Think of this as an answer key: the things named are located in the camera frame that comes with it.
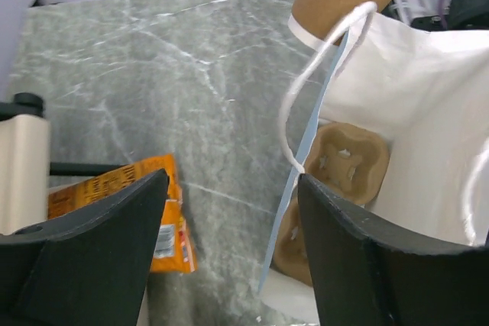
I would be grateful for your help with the light blue paper bag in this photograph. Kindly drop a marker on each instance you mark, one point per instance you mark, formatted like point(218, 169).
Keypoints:
point(426, 95)

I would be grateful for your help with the cream two-tier shelf rack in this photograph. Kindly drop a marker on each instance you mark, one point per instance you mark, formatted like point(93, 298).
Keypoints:
point(25, 163)

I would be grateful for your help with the orange snack bag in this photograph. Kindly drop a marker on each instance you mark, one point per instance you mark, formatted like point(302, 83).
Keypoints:
point(174, 251)

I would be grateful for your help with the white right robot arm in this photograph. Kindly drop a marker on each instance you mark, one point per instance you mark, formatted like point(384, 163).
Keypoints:
point(455, 15)

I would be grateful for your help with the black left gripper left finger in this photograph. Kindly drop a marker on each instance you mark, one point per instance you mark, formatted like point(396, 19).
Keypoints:
point(87, 267)

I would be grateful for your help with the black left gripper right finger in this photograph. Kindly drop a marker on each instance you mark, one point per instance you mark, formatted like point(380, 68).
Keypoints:
point(369, 271)

